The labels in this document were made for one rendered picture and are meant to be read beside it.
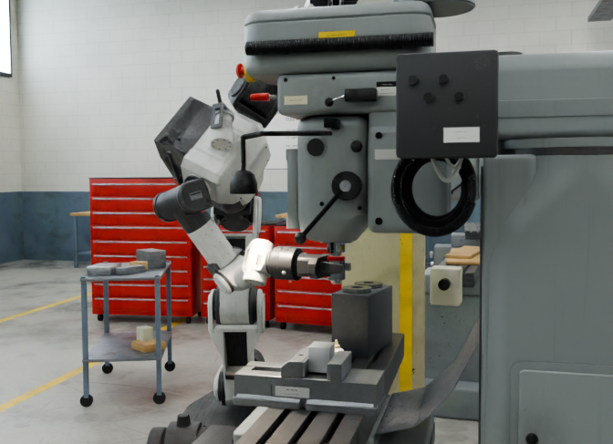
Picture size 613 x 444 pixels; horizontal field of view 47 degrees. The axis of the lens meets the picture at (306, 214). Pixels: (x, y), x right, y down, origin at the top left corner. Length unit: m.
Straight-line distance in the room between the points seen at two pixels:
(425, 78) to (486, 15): 9.60
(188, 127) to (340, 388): 1.00
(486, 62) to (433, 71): 0.10
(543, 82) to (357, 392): 0.82
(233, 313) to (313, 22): 1.16
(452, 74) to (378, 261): 2.23
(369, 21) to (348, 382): 0.84
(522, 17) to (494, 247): 9.49
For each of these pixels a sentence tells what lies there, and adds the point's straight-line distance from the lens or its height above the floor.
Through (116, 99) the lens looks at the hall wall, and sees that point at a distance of 12.42.
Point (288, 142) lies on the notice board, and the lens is 11.22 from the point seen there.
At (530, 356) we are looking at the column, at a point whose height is 1.08.
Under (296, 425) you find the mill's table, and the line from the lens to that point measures 1.61.
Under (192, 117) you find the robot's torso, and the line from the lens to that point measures 2.29.
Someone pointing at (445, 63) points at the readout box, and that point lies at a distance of 1.45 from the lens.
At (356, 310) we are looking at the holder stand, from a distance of 2.12.
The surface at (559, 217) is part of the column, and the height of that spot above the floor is 1.39.
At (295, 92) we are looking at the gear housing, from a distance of 1.75.
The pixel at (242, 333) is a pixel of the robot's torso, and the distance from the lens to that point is 2.59.
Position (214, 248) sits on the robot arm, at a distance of 2.16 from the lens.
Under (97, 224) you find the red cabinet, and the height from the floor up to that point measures 0.99.
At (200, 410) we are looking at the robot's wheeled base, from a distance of 2.87.
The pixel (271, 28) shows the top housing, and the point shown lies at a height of 1.84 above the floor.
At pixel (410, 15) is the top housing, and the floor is 1.85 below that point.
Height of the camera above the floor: 1.49
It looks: 3 degrees down
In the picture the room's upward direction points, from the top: straight up
